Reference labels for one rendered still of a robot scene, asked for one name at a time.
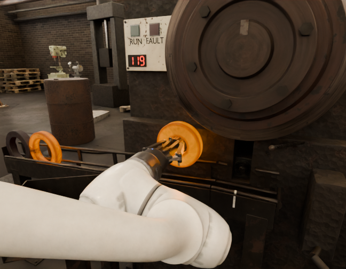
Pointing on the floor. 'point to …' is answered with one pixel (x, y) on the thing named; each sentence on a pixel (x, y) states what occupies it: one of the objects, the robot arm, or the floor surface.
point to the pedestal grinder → (76, 70)
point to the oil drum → (70, 110)
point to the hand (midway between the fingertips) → (179, 140)
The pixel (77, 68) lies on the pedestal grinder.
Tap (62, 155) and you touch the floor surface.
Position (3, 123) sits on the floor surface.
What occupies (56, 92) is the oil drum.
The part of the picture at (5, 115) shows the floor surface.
